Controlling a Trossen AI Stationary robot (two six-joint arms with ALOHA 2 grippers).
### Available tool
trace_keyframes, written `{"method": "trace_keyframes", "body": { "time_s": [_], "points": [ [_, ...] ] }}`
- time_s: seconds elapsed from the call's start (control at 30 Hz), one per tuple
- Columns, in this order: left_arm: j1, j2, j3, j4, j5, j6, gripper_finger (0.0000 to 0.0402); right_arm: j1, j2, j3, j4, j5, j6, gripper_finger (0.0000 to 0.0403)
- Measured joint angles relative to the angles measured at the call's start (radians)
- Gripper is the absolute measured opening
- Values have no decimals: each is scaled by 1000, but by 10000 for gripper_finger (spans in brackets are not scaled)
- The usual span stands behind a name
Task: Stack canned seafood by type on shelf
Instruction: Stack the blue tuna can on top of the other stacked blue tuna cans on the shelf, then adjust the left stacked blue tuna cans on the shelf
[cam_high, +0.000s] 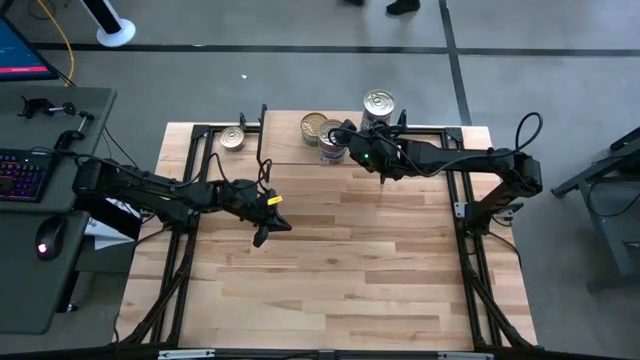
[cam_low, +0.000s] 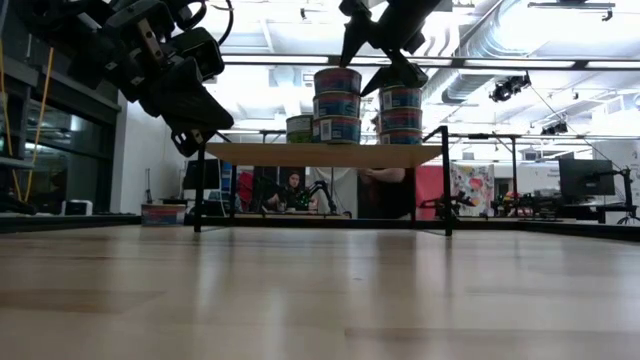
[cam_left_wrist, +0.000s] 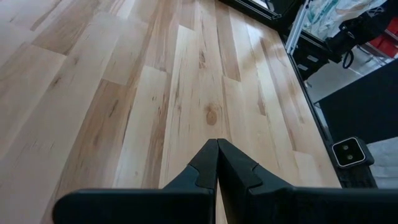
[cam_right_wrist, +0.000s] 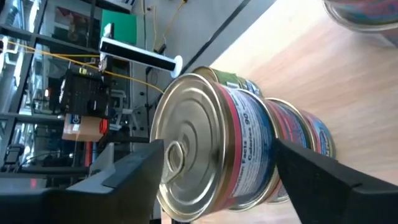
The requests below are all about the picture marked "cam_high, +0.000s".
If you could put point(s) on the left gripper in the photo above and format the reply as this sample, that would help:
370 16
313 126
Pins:
245 200

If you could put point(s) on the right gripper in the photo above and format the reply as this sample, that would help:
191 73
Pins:
380 152

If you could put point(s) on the computer monitor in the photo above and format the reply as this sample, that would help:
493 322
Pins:
20 50

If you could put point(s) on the small silver frame bracket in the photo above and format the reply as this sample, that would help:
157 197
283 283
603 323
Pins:
460 209

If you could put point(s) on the black floor tape line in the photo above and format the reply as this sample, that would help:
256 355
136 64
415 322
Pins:
250 49
448 30

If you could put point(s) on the black aluminium table frame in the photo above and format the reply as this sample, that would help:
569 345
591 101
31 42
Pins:
200 131

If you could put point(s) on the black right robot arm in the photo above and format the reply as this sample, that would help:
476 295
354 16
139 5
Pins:
475 160

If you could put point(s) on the black computer mouse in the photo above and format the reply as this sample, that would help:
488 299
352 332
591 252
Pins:
48 239

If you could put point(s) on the white round stand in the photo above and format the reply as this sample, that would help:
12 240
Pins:
116 31

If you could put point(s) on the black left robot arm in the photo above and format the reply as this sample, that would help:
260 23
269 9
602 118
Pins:
150 187

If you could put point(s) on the black desk clamp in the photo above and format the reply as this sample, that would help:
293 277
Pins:
75 132
37 106

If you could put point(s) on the dark metal cart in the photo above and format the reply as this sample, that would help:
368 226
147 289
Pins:
615 220

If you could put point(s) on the person's foot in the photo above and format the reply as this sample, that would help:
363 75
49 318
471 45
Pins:
402 6

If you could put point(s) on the wooden shelf with black legs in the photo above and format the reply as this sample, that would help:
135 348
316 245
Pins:
285 142

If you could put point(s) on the backlit black keyboard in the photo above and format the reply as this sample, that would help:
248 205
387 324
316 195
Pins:
22 175

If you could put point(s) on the grey desk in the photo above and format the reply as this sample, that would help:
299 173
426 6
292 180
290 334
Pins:
30 290

